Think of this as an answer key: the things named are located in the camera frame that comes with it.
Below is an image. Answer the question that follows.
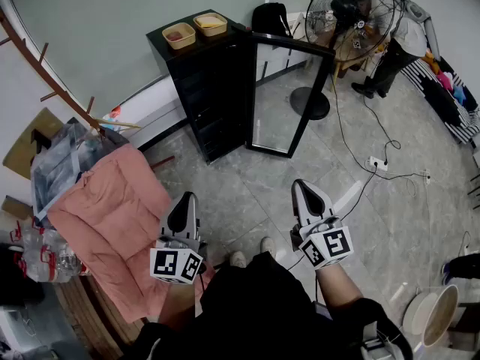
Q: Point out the white round bucket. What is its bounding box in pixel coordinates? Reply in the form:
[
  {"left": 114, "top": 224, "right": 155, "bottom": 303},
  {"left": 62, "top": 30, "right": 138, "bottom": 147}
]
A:
[{"left": 403, "top": 283, "right": 461, "bottom": 348}]

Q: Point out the person's right forearm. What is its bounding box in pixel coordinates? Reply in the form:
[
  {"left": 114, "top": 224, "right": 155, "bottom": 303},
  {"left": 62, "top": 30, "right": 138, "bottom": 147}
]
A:
[{"left": 314, "top": 262, "right": 365, "bottom": 311}]

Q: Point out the striped black white sofa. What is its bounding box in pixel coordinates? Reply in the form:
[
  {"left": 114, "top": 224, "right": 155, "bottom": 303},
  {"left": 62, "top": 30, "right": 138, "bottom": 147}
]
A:
[{"left": 399, "top": 56, "right": 480, "bottom": 146}]

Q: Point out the person's black clothing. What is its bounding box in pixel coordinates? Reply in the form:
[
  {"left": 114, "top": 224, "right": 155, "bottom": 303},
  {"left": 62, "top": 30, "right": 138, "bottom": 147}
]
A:
[{"left": 123, "top": 251, "right": 413, "bottom": 360}]

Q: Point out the black standing fan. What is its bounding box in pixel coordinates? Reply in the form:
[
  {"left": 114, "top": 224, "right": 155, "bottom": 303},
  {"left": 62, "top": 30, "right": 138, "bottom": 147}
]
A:
[{"left": 289, "top": 0, "right": 397, "bottom": 122}]

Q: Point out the black framed glass door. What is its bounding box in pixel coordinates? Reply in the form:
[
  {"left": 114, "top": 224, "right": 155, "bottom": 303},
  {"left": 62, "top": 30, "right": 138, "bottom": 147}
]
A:
[{"left": 245, "top": 31, "right": 337, "bottom": 160}]

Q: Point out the black backpack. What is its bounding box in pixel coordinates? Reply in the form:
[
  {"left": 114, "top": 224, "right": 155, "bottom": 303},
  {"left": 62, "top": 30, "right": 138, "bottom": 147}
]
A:
[{"left": 250, "top": 1, "right": 294, "bottom": 39}]

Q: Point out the pack of plastic water bottles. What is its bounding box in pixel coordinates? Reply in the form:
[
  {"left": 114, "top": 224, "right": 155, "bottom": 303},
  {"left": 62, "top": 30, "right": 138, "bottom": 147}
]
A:
[{"left": 9, "top": 219, "right": 82, "bottom": 284}]

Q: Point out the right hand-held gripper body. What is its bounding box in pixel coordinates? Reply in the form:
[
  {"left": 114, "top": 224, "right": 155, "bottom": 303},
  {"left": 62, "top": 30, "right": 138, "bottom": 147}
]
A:
[{"left": 290, "top": 215, "right": 356, "bottom": 270}]

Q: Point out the pink star cushion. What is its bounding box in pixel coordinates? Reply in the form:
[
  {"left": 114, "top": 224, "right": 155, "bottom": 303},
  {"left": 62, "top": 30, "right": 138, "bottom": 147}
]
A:
[{"left": 436, "top": 71, "right": 455, "bottom": 92}]

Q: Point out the wooden coat rack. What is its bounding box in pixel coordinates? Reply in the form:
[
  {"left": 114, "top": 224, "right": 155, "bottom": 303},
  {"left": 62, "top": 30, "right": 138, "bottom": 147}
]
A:
[{"left": 0, "top": 7, "right": 176, "bottom": 172}]

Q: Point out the black fridge cabinet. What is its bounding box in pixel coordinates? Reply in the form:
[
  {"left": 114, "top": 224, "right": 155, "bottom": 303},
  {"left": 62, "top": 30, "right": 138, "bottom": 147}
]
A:
[{"left": 145, "top": 8, "right": 257, "bottom": 164}]

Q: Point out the tray with red meat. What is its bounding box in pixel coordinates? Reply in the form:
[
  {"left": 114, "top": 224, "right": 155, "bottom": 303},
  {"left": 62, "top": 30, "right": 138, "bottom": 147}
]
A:
[{"left": 161, "top": 22, "right": 197, "bottom": 50}]

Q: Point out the wooden bed frame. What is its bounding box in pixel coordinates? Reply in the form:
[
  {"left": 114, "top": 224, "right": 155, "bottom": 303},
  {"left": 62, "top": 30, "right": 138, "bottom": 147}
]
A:
[{"left": 54, "top": 275, "right": 147, "bottom": 359}]

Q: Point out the white power strip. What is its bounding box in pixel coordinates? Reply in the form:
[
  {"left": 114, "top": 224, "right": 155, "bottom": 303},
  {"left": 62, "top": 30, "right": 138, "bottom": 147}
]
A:
[{"left": 368, "top": 155, "right": 389, "bottom": 172}]

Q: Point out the person's shoe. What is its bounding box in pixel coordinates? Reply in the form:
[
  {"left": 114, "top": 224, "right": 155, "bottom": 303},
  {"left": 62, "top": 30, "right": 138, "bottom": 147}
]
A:
[
  {"left": 260, "top": 237, "right": 278, "bottom": 260},
  {"left": 229, "top": 250, "right": 248, "bottom": 269}
]

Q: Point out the person's right shoe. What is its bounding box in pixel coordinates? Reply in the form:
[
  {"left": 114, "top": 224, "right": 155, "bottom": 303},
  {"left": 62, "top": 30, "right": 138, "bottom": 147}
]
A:
[{"left": 260, "top": 237, "right": 278, "bottom": 260}]

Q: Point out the person's left forearm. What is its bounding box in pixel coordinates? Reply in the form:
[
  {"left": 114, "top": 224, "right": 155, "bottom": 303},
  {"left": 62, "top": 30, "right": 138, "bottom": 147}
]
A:
[{"left": 160, "top": 281, "right": 197, "bottom": 329}]

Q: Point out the tray with yellow bread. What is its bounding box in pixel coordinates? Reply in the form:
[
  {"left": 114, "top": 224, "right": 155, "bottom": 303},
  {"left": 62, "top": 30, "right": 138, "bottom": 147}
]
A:
[{"left": 193, "top": 12, "right": 229, "bottom": 38}]

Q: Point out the pink quilt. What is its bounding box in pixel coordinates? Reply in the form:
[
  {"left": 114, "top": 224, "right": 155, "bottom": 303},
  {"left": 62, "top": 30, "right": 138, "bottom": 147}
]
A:
[{"left": 46, "top": 142, "right": 217, "bottom": 324}]

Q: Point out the plastic wrapped picture frame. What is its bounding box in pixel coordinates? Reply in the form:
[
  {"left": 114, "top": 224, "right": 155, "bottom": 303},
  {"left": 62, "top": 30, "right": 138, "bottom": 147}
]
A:
[{"left": 30, "top": 120, "right": 131, "bottom": 225}]

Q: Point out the brown cardboard sheet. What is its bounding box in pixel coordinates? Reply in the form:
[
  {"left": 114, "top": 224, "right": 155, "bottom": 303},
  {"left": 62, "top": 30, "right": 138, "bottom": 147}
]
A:
[{"left": 2, "top": 106, "right": 69, "bottom": 182}]

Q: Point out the person's left shoe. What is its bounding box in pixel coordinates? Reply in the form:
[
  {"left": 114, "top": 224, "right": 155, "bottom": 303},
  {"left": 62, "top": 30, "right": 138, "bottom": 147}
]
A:
[{"left": 229, "top": 250, "right": 248, "bottom": 269}]

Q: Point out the black power cable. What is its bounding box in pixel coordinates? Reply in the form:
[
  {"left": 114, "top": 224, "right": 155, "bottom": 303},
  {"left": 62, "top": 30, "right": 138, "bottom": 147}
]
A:
[{"left": 329, "top": 71, "right": 402, "bottom": 170}]

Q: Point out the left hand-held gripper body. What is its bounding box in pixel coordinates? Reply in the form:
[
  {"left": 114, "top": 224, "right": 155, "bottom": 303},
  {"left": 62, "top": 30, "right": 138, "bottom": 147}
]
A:
[{"left": 149, "top": 218, "right": 206, "bottom": 285}]

